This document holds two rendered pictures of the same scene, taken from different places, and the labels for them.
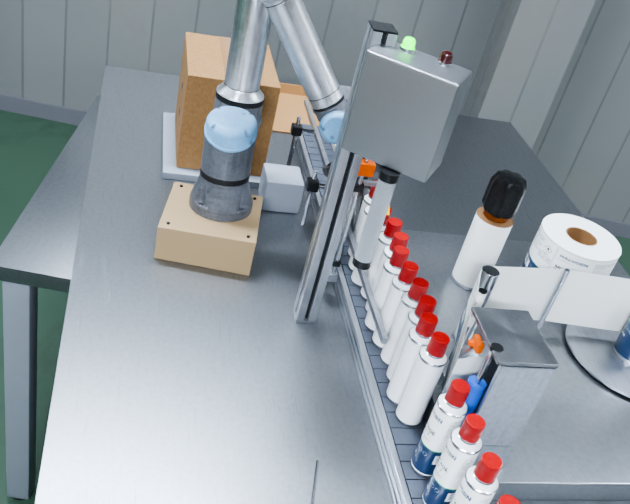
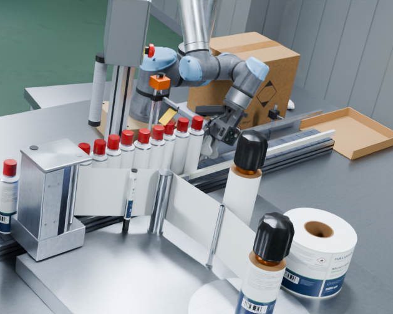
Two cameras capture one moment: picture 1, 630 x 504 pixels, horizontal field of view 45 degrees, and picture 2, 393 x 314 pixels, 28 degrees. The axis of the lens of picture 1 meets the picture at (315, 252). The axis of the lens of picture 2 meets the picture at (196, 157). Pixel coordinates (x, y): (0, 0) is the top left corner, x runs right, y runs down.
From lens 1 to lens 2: 2.03 m
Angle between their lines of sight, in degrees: 51
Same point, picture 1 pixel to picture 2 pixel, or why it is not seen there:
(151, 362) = (6, 143)
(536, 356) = (42, 161)
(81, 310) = (22, 116)
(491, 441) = (27, 227)
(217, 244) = not seen: hidden behind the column
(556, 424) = (110, 283)
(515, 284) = (191, 201)
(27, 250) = (48, 93)
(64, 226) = (82, 96)
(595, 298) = (242, 248)
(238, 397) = not seen: hidden behind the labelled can
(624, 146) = not seen: outside the picture
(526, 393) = (35, 188)
